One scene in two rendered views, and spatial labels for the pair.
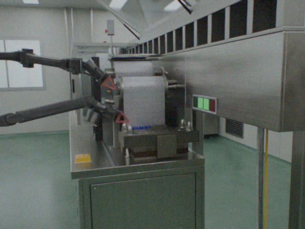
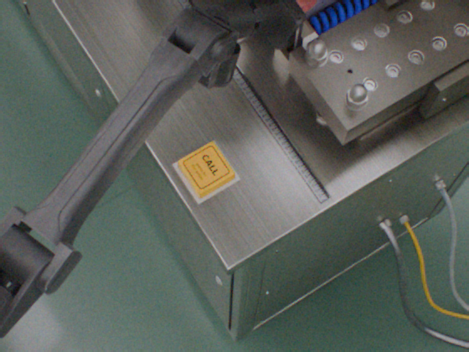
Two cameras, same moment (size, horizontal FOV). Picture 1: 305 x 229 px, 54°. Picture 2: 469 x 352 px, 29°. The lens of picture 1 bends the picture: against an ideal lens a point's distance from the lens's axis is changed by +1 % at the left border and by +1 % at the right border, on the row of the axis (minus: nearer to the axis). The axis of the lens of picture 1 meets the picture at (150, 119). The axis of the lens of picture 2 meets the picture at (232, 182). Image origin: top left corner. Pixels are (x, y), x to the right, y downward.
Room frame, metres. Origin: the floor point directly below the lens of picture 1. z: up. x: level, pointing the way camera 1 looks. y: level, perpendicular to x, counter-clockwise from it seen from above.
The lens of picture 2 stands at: (0.96, 0.47, 2.29)
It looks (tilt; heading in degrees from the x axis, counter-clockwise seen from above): 70 degrees down; 341
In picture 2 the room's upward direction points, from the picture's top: 2 degrees clockwise
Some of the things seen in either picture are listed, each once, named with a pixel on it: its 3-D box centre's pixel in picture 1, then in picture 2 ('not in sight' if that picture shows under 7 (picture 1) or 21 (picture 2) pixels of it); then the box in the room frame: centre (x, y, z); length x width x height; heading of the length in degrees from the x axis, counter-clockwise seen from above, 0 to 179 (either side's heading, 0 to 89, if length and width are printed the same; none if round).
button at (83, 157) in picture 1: (82, 158); (206, 169); (1.46, 0.35, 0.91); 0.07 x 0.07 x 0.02; 15
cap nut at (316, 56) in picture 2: (124, 127); (317, 50); (1.54, 0.14, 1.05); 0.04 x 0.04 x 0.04
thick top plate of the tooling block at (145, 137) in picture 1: (158, 136); (417, 38); (1.54, -0.04, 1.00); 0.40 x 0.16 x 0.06; 105
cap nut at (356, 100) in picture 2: (129, 130); (358, 94); (1.45, 0.10, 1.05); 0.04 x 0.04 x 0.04
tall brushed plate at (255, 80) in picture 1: (161, 78); not in sight; (2.41, -0.10, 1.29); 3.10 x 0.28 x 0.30; 15
